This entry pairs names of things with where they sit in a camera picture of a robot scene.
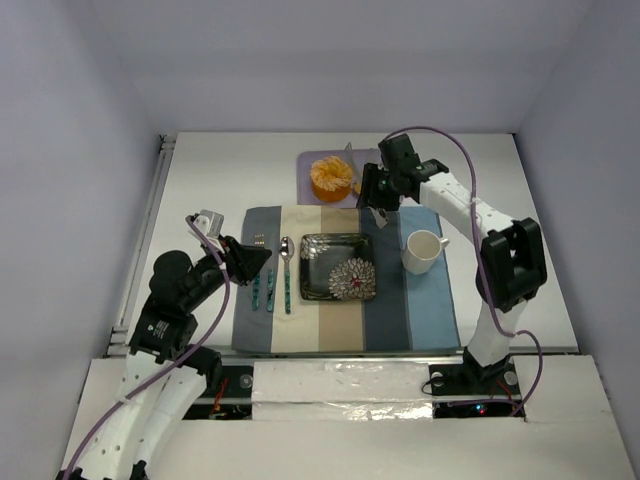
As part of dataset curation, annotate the orange frosted round cake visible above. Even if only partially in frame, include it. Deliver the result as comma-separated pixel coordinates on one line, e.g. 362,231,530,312
309,156,353,203

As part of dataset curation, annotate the white mug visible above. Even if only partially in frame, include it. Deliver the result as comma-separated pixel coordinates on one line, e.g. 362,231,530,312
402,230,450,275

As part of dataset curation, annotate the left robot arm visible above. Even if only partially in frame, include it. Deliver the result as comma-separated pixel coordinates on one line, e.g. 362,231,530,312
58,236,272,479

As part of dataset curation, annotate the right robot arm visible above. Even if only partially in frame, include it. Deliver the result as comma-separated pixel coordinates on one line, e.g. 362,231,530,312
357,133,548,386

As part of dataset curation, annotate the lilac plastic tray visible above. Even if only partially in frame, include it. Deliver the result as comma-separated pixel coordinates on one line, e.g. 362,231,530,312
296,148,382,205

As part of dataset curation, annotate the black floral square plate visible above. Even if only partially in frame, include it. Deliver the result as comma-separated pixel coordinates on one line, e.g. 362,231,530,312
299,233,377,302

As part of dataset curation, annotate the striped cloth placemat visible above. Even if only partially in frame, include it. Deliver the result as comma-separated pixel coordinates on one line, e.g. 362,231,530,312
231,206,460,354

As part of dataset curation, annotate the fork with teal handle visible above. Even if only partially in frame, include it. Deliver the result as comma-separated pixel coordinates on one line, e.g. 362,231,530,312
252,234,265,311

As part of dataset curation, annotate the spoon with teal handle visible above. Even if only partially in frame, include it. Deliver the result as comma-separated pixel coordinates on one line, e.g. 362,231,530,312
279,236,295,315

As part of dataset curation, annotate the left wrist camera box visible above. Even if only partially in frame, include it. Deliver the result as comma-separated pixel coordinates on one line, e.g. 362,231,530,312
192,209,224,241

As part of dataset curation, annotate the knife with teal handle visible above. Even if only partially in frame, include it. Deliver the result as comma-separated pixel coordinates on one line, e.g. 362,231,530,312
266,269,276,313

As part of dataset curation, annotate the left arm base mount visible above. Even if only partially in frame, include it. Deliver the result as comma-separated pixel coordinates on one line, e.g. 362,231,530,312
183,365,253,421

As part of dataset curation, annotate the aluminium rail frame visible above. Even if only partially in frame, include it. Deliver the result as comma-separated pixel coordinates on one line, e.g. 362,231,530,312
102,134,177,358

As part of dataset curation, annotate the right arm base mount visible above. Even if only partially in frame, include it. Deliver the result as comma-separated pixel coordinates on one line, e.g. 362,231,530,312
421,363,526,419

